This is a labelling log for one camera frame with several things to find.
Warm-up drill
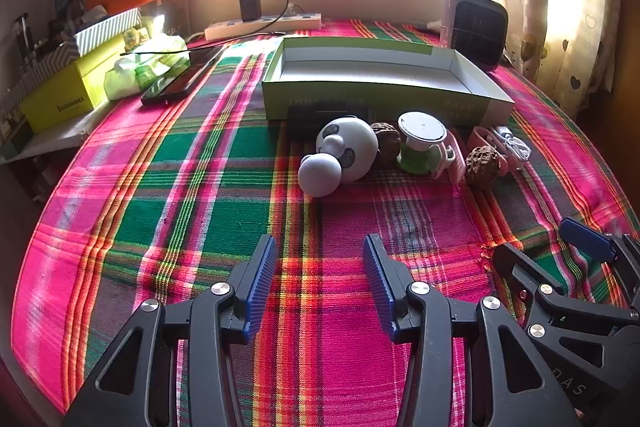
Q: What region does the pink plastic clip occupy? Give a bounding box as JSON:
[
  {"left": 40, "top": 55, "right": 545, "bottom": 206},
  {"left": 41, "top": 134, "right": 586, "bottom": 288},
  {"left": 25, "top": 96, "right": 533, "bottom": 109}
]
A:
[{"left": 467, "top": 125, "right": 512, "bottom": 172}]

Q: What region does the white power strip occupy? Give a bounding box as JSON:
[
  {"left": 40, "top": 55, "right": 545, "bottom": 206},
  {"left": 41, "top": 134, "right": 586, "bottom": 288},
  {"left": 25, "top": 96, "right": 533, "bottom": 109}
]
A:
[{"left": 205, "top": 12, "right": 322, "bottom": 42}]

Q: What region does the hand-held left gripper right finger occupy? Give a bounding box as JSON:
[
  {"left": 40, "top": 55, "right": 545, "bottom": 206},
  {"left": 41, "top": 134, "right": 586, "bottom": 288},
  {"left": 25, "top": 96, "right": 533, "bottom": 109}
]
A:
[{"left": 363, "top": 234, "right": 583, "bottom": 427}]

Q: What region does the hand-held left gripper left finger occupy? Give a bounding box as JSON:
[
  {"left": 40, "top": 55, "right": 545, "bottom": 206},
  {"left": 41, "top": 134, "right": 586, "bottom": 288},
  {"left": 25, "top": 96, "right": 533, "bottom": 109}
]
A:
[{"left": 62, "top": 234, "right": 278, "bottom": 427}]

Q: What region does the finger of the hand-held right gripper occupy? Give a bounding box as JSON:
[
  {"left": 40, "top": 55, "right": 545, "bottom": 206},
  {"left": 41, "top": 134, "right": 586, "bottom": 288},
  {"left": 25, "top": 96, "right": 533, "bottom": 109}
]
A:
[
  {"left": 492, "top": 243, "right": 640, "bottom": 343},
  {"left": 559, "top": 217, "right": 640, "bottom": 308}
]

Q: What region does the green white tissue pack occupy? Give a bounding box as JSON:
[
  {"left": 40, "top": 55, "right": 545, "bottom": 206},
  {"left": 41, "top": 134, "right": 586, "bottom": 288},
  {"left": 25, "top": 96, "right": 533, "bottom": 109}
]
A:
[{"left": 104, "top": 34, "right": 191, "bottom": 102}]

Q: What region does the beige heart print curtain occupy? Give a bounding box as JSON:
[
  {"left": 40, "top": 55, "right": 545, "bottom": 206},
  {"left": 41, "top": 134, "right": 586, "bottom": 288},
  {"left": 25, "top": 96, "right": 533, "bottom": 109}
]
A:
[{"left": 500, "top": 0, "right": 623, "bottom": 108}]

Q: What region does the white ball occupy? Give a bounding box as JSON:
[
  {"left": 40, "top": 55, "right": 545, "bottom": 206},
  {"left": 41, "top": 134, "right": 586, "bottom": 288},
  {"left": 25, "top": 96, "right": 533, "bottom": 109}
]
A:
[{"left": 298, "top": 153, "right": 343, "bottom": 196}]

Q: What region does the white green striped box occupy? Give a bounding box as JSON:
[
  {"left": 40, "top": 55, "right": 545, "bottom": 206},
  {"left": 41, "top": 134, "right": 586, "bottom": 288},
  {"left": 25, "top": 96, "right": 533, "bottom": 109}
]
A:
[{"left": 74, "top": 7, "right": 143, "bottom": 58}]

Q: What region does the small grey fan heater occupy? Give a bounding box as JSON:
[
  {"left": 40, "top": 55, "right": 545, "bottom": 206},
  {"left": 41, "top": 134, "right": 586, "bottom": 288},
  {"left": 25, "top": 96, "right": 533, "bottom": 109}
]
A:
[{"left": 439, "top": 0, "right": 510, "bottom": 72}]

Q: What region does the brown walnut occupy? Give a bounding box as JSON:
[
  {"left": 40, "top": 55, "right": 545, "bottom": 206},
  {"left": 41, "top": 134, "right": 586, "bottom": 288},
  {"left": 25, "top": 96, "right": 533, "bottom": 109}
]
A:
[
  {"left": 464, "top": 145, "right": 502, "bottom": 186},
  {"left": 370, "top": 122, "right": 403, "bottom": 165}
]

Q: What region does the yellow-green box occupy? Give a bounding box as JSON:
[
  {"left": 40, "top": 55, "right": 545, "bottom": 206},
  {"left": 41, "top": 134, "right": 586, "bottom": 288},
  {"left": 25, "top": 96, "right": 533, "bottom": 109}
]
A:
[{"left": 19, "top": 34, "right": 131, "bottom": 132}]

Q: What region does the green cardboard box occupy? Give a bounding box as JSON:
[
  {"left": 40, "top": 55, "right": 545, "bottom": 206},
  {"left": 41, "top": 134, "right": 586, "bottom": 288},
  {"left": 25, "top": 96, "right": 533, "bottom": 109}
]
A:
[{"left": 261, "top": 36, "right": 516, "bottom": 128}]

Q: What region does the brown wooden cabinet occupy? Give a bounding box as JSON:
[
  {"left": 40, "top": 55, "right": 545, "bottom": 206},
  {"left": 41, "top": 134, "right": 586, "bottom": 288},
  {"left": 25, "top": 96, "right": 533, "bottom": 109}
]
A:
[{"left": 607, "top": 0, "right": 640, "bottom": 118}]

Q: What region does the white usb cable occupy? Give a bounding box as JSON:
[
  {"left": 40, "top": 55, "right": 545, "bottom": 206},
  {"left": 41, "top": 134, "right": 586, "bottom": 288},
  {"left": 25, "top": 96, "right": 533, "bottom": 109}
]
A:
[{"left": 487, "top": 125, "right": 533, "bottom": 172}]

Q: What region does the pink green plaid tablecloth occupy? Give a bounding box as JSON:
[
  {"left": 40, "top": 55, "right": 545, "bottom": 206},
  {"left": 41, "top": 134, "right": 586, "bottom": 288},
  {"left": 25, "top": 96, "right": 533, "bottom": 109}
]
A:
[{"left": 10, "top": 19, "right": 640, "bottom": 427}]

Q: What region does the white round panda gadget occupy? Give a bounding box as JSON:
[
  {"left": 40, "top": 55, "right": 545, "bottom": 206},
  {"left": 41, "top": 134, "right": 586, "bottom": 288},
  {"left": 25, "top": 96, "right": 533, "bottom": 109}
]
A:
[{"left": 315, "top": 116, "right": 379, "bottom": 184}]

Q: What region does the green cup with white lid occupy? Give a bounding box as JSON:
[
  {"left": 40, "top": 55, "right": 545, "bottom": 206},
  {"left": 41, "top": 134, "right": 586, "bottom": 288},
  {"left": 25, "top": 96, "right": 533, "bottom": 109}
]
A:
[{"left": 397, "top": 112, "right": 457, "bottom": 175}]

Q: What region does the black rectangular device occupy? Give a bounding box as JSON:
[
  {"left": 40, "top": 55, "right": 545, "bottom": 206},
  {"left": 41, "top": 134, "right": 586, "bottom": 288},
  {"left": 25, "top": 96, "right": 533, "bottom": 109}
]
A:
[{"left": 287, "top": 104, "right": 373, "bottom": 140}]

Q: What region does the grey chevron box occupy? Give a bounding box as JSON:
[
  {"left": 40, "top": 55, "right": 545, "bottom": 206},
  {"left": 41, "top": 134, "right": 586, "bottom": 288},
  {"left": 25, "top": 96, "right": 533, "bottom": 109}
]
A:
[{"left": 10, "top": 42, "right": 81, "bottom": 92}]

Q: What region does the black smartphone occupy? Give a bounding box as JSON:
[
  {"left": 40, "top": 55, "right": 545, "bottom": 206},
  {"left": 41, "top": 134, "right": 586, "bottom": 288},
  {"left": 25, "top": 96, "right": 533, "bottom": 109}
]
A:
[{"left": 141, "top": 47, "right": 223, "bottom": 106}]

